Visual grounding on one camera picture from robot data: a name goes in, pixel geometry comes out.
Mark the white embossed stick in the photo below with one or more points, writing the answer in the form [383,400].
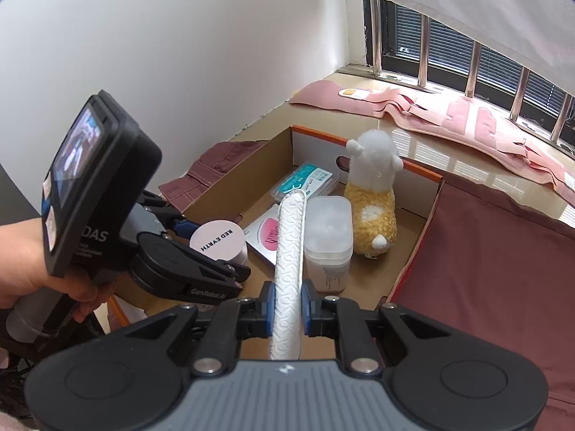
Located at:
[285,341]

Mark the pink cloth on windowsill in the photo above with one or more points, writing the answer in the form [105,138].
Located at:
[455,118]

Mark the orange cardboard box tray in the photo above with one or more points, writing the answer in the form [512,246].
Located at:
[243,192]

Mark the person's left hand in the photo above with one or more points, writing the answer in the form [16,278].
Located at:
[23,271]

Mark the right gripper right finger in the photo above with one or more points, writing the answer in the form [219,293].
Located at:
[350,327]

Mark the window with metal bars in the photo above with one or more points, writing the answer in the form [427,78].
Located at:
[449,62]

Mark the white hanging curtain cloth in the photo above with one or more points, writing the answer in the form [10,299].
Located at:
[538,34]

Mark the white and yellow plush alpaca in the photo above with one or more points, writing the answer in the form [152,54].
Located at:
[374,164]

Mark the maroon cloth mat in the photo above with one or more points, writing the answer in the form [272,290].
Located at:
[473,258]

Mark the white box with pink heart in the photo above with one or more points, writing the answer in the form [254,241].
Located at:
[262,234]

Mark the pink round cosmetic jar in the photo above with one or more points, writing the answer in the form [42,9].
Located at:
[221,240]

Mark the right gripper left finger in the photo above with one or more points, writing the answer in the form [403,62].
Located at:
[225,328]

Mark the clear plastic cotton swab container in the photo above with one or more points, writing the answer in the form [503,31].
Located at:
[328,242]

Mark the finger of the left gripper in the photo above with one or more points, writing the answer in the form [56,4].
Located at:
[206,278]
[168,215]

